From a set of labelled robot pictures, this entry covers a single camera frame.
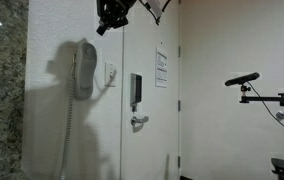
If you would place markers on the black electronic door lock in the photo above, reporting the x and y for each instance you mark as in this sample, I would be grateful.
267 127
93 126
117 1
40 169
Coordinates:
135 88

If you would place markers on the white door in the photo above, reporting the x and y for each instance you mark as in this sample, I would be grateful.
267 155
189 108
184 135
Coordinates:
150 140

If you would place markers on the white light switch plate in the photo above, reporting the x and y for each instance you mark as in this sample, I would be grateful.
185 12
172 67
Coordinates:
110 74

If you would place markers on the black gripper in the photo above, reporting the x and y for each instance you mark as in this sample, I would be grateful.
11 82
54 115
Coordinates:
115 10

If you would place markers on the grey door hinge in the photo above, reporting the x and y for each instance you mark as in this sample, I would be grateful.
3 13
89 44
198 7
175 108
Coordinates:
179 106
179 51
179 161

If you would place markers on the white paper door notice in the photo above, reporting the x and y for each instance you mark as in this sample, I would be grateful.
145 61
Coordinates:
161 68

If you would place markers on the silver round wall doorstop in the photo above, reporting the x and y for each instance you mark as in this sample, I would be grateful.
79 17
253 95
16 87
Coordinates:
281 115

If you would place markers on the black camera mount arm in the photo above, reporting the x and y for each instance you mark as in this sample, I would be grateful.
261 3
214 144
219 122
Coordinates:
268 99

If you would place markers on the silver key cylinder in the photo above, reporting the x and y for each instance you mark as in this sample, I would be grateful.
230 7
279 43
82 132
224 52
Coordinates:
134 108

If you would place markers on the black bar camera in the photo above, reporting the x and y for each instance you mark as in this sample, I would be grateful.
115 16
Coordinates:
242 79

